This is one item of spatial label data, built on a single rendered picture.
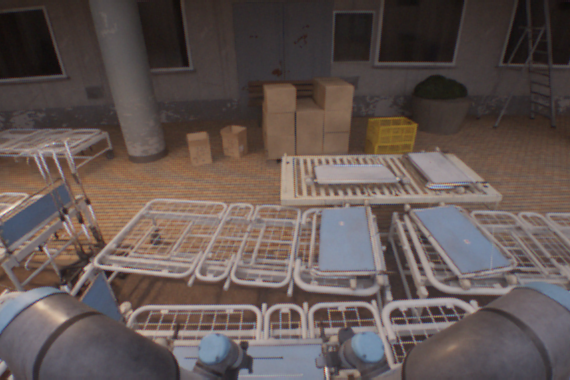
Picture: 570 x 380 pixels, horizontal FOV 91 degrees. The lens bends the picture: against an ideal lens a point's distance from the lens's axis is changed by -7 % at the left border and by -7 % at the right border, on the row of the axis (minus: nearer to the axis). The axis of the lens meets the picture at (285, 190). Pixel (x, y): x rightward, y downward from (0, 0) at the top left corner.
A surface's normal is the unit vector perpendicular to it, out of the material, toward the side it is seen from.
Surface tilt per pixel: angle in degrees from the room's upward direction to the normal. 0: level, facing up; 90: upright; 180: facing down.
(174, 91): 90
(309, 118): 90
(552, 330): 25
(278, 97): 90
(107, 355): 38
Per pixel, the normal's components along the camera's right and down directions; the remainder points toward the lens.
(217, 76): 0.02, 0.49
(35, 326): -0.13, -0.72
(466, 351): -0.61, -0.63
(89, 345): 0.34, -0.72
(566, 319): 0.15, -0.60
